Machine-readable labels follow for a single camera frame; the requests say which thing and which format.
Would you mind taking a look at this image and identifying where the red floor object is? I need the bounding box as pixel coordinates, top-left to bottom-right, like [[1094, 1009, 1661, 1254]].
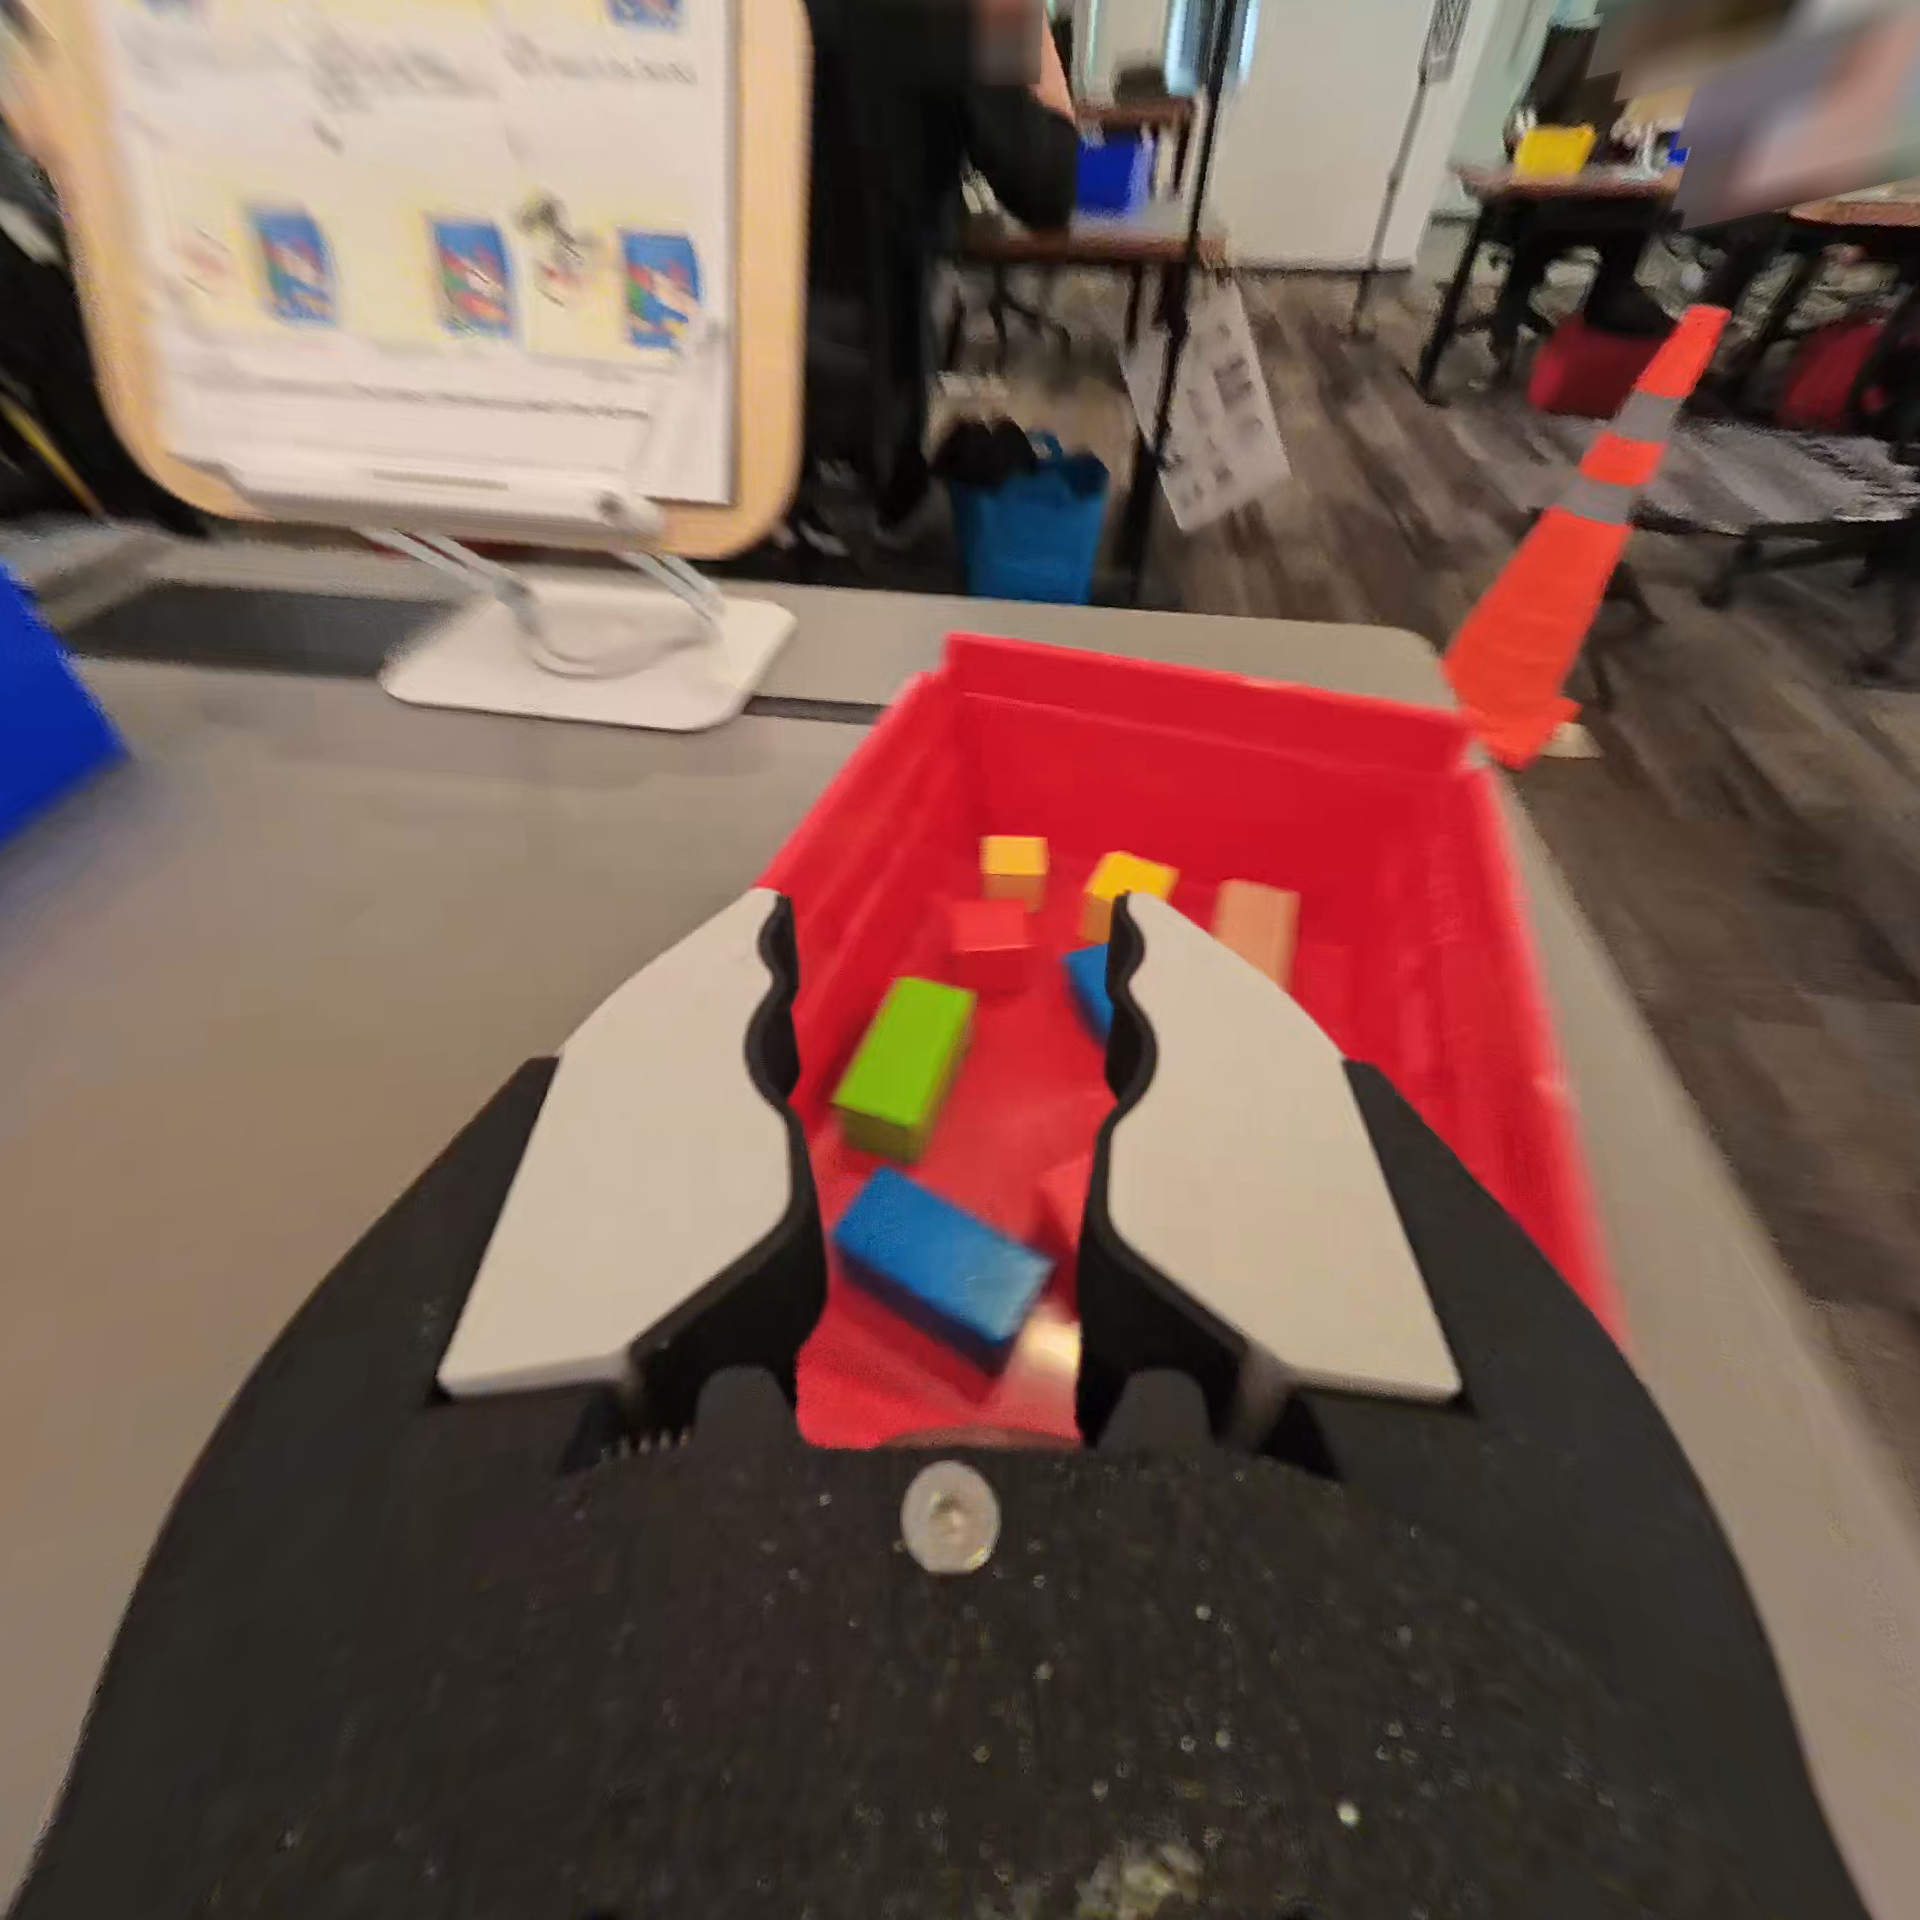
[[1441, 300, 1736, 766]]

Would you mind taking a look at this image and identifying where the wooden table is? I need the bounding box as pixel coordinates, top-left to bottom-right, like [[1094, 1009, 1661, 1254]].
[[961, 204, 1231, 362]]

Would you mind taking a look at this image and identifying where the grey desk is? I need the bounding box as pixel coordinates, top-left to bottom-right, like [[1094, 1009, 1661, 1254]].
[[0, 526, 1920, 1920]]

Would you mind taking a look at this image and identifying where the instruction sheet board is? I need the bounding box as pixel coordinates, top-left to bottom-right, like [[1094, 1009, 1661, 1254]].
[[18, 0, 812, 562]]

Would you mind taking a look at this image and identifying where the blue floor tub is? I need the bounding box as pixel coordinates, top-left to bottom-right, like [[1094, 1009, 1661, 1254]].
[[955, 446, 1111, 603]]

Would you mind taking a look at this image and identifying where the red plastic bin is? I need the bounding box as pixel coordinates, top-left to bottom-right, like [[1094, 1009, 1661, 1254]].
[[751, 630, 1622, 1449]]

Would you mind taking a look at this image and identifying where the white floor sign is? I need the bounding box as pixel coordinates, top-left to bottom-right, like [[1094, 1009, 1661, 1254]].
[[1125, 277, 1292, 537]]

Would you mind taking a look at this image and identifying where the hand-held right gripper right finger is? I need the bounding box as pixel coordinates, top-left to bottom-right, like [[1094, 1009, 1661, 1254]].
[[1074, 890, 1466, 1416]]

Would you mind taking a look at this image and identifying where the white board stand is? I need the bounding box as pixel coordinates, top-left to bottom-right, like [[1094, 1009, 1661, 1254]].
[[382, 497, 796, 730]]

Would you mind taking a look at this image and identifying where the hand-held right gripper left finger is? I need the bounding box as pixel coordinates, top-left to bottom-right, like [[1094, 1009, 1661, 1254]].
[[442, 890, 825, 1416]]

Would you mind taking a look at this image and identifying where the pile of coloured wooden blocks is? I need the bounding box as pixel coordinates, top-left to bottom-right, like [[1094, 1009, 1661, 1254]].
[[831, 834, 1306, 1377]]

